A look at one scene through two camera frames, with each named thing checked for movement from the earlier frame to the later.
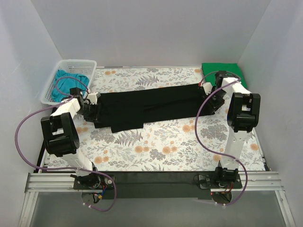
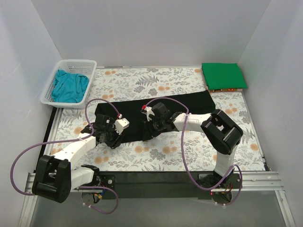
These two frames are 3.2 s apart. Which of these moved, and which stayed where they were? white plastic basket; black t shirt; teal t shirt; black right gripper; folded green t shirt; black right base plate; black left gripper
Moved: black t shirt; black left gripper; black right gripper
Stayed: teal t shirt; white plastic basket; black right base plate; folded green t shirt
